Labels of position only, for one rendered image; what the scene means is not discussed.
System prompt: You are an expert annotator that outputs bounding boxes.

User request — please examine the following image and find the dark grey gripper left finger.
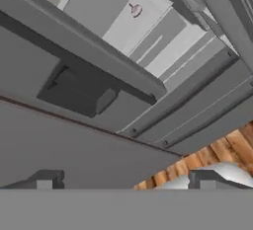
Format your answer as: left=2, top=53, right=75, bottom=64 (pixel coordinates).
left=0, top=169, right=65, bottom=191

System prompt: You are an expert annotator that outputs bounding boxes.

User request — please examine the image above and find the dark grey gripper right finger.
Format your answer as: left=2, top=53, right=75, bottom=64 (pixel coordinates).
left=188, top=169, right=253, bottom=191

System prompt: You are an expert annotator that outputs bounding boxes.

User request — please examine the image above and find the grey fridge door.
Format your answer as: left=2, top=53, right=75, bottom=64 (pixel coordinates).
left=0, top=0, right=183, bottom=191

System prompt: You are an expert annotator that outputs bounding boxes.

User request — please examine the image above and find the white rounded object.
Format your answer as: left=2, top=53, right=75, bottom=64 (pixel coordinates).
left=157, top=161, right=253, bottom=191

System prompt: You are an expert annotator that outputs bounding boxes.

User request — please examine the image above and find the pale pink garlic bulb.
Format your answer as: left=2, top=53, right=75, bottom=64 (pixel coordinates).
left=128, top=3, right=143, bottom=19

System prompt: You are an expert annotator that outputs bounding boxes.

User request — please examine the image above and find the dark grey drawer handle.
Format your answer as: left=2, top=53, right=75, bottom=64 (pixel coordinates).
left=128, top=49, right=241, bottom=139
left=162, top=89, right=253, bottom=150

